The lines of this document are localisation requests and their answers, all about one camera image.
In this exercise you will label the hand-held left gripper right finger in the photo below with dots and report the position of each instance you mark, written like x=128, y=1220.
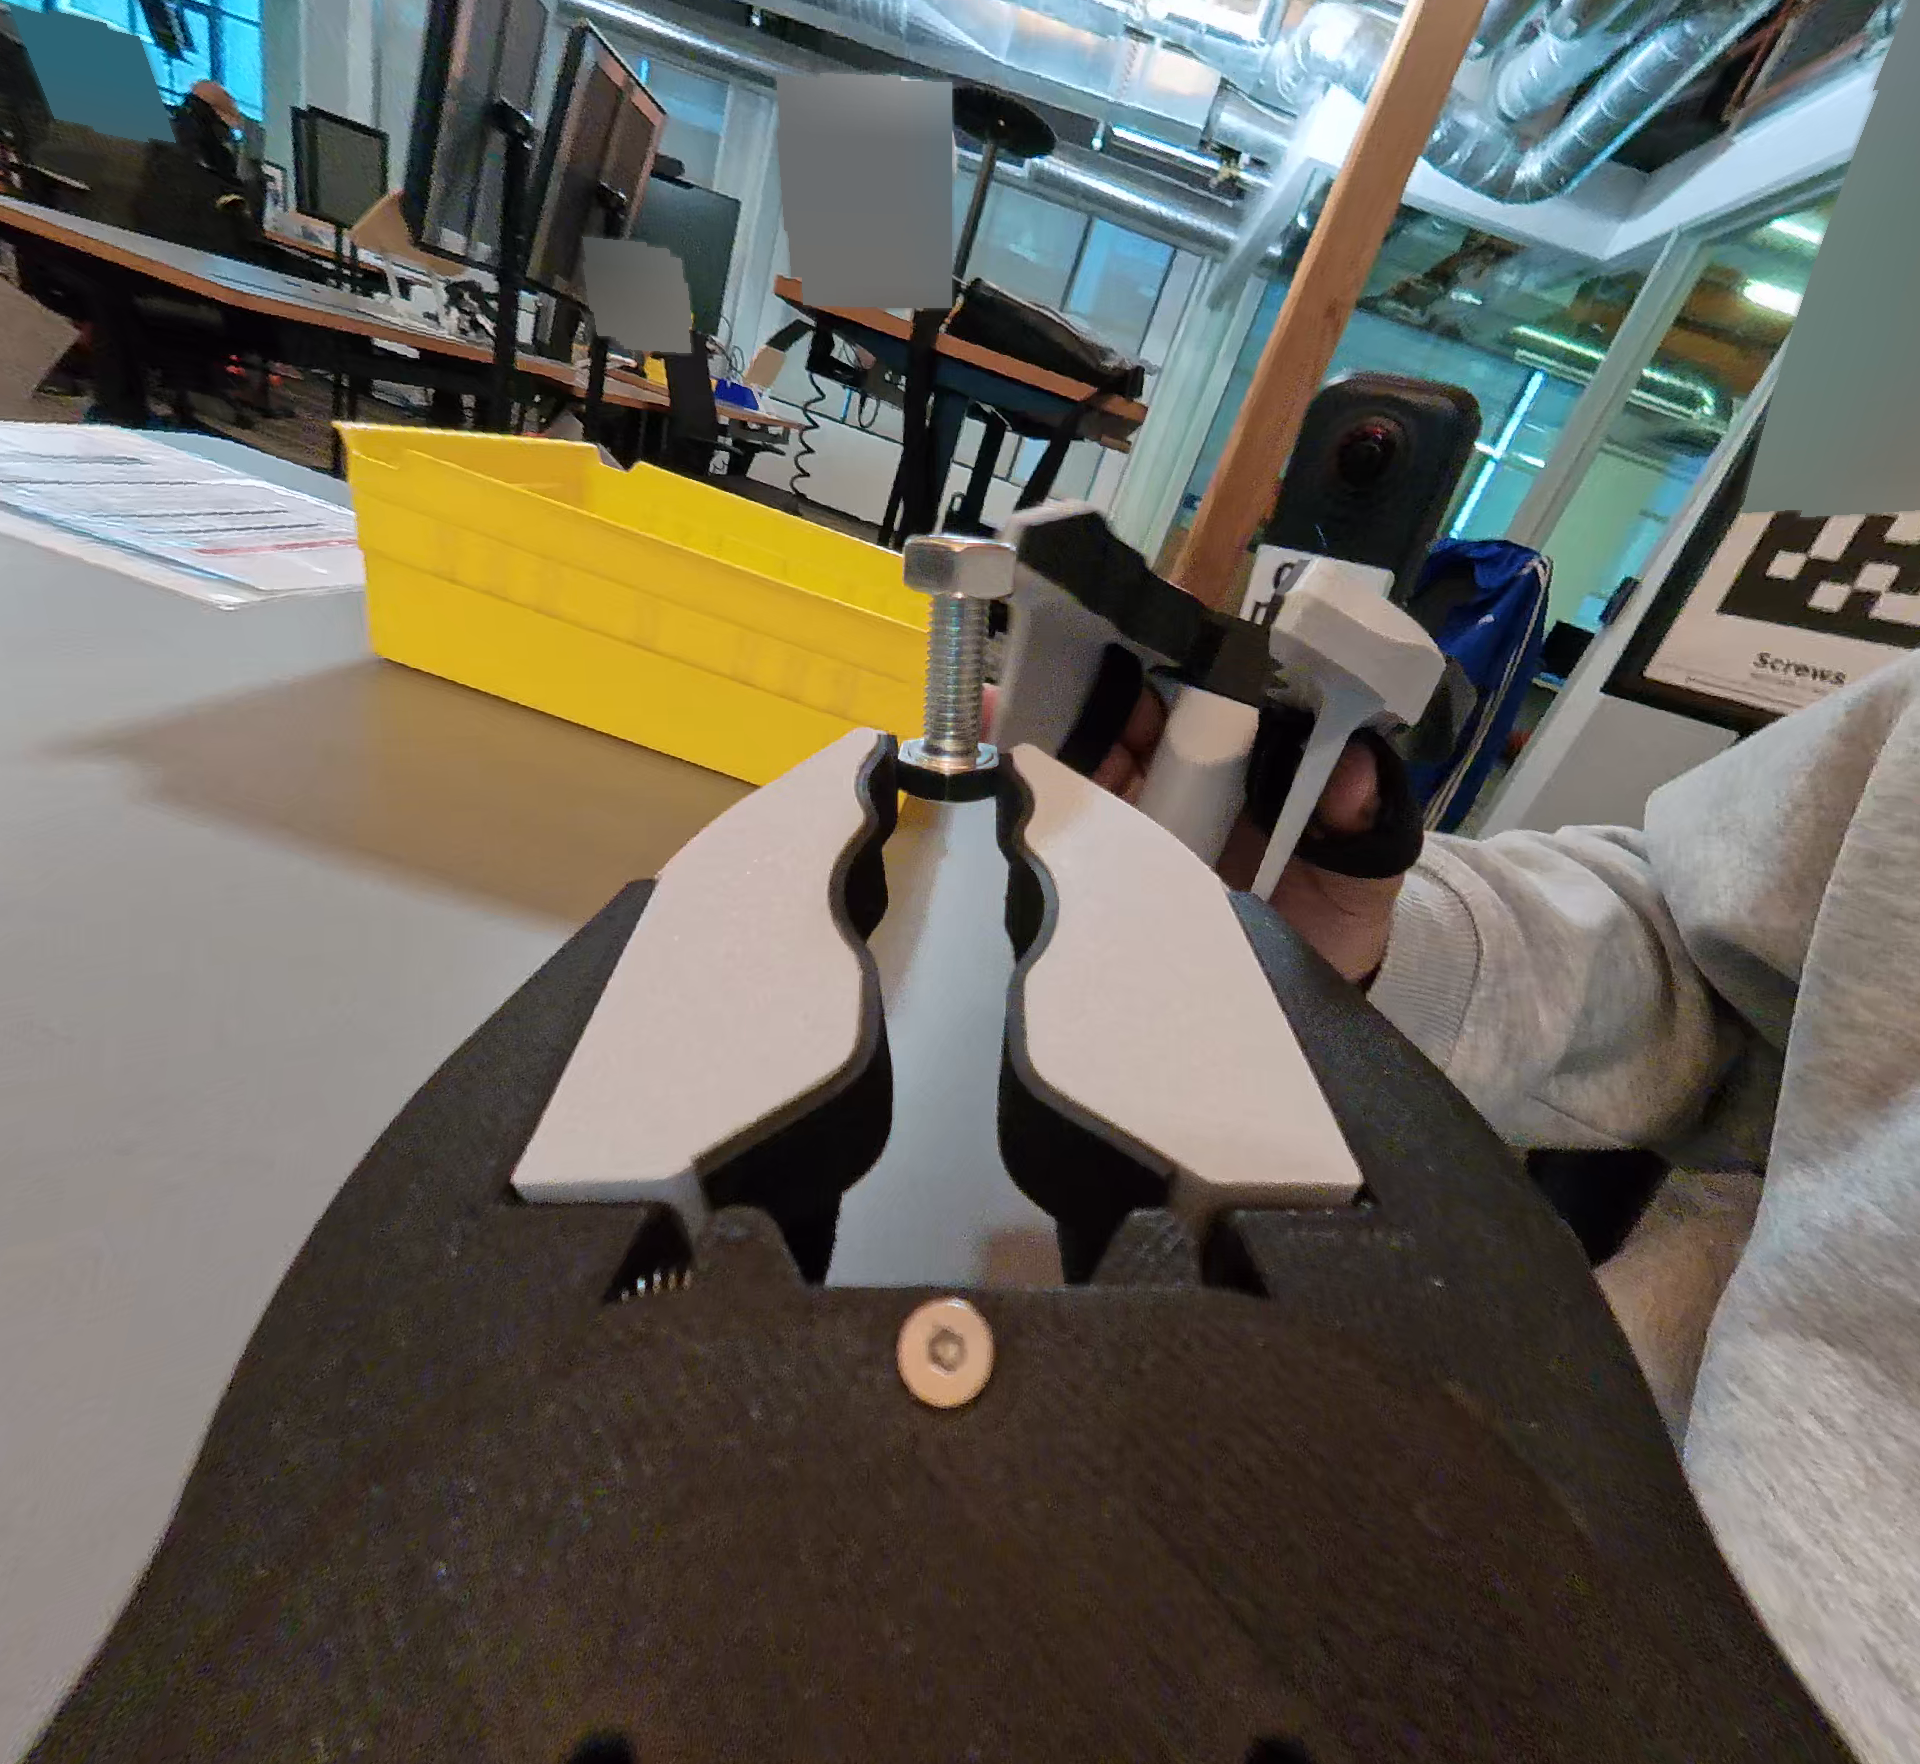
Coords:
x=1171, y=998

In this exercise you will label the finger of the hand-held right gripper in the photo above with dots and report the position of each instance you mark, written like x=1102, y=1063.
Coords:
x=1358, y=640
x=1044, y=654

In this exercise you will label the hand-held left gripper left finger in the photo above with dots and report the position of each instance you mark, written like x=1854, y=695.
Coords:
x=720, y=985

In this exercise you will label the steel hex bolt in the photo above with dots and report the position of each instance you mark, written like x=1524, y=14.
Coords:
x=957, y=684

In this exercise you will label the yellow plastic bin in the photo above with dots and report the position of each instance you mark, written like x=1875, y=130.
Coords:
x=599, y=610

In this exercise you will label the person's right forearm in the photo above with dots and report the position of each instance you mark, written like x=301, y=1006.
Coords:
x=1619, y=985

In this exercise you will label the person's left forearm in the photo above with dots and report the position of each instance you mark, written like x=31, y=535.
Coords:
x=1799, y=1420

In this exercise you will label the black-legged standing desk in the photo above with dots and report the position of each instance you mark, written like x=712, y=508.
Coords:
x=900, y=339

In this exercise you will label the grey desk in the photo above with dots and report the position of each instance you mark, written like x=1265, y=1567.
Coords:
x=301, y=971

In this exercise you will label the long wood-edged office desk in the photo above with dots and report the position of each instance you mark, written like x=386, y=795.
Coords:
x=225, y=279

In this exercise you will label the person's right hand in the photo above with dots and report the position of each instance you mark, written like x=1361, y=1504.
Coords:
x=1335, y=924

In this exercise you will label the blue jacket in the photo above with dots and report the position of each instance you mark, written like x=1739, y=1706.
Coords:
x=1485, y=654

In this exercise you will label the black bag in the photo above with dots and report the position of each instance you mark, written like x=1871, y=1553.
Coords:
x=1050, y=331

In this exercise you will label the black-and-white marker poster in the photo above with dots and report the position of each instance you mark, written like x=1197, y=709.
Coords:
x=1799, y=579

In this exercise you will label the black office chair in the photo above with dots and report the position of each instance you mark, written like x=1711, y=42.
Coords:
x=698, y=399

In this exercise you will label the black round floor lamp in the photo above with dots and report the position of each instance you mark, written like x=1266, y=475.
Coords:
x=1002, y=121

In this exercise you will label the black flat monitor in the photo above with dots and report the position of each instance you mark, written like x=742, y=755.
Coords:
x=712, y=234

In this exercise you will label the dark computer monitor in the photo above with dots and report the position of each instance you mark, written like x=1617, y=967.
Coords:
x=481, y=99
x=599, y=159

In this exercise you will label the laminated paper sheet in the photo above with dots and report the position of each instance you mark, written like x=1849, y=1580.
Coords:
x=150, y=505

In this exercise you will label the small black monitor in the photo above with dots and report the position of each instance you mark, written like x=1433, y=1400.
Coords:
x=341, y=166

